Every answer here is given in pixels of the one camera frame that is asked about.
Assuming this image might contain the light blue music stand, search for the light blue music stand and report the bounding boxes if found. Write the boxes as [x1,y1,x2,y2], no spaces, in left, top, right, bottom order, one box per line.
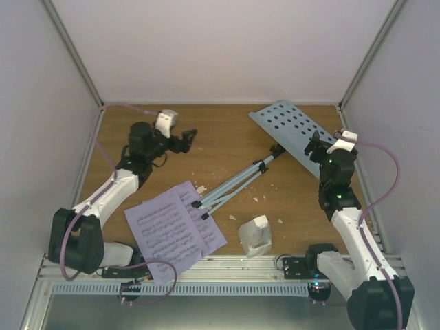
[191,100,335,220]

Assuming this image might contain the sheet music papers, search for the sheet music papers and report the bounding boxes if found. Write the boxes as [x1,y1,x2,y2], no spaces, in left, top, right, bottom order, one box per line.
[124,181,227,285]

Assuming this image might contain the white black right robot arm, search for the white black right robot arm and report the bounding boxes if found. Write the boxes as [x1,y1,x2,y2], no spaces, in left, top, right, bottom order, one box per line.
[304,130,415,329]

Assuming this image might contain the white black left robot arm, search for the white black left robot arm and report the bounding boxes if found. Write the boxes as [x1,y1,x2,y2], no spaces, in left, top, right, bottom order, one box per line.
[48,120,197,281]

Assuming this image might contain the white plastic debris pile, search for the white plastic debris pile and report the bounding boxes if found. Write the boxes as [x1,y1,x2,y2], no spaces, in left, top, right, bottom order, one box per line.
[196,185,206,194]

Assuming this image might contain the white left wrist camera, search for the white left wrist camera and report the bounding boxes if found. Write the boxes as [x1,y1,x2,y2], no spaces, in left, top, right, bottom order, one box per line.
[154,109,178,138]

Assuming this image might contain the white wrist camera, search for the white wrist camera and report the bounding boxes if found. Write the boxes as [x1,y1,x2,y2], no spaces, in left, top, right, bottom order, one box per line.
[154,109,178,138]
[326,129,358,155]

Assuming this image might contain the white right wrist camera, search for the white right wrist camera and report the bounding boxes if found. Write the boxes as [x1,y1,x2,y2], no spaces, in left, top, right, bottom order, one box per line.
[326,129,358,155]

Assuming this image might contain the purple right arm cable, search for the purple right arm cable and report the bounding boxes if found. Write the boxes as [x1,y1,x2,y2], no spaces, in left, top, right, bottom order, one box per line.
[353,140,405,330]

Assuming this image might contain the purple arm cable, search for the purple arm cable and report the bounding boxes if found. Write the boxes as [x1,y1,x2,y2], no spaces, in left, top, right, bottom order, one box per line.
[353,140,405,330]
[60,102,161,282]

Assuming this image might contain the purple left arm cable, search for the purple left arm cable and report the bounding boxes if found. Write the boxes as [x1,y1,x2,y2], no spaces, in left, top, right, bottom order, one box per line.
[60,102,161,282]

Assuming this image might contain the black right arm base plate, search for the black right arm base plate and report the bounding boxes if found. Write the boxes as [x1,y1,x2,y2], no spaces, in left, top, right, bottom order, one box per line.
[280,256,328,281]

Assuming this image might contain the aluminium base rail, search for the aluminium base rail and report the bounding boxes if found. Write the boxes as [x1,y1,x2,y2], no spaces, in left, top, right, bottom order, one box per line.
[36,254,407,283]

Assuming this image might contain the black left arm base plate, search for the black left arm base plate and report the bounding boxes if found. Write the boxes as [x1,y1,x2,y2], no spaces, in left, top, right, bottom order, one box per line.
[96,256,153,280]

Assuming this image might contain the grey slotted cable duct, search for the grey slotted cable duct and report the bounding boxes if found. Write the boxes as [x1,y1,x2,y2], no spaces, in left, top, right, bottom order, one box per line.
[52,281,309,297]

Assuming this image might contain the aluminium frame post right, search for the aluminium frame post right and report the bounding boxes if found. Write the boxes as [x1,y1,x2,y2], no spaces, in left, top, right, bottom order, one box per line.
[338,0,408,111]

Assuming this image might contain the aluminium frame post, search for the aluminium frame post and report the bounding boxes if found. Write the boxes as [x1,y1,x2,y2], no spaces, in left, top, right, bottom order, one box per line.
[338,0,408,111]
[40,0,103,107]

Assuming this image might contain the aluminium frame post left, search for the aluminium frame post left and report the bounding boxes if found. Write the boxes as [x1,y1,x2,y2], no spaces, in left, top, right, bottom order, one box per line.
[40,0,103,107]

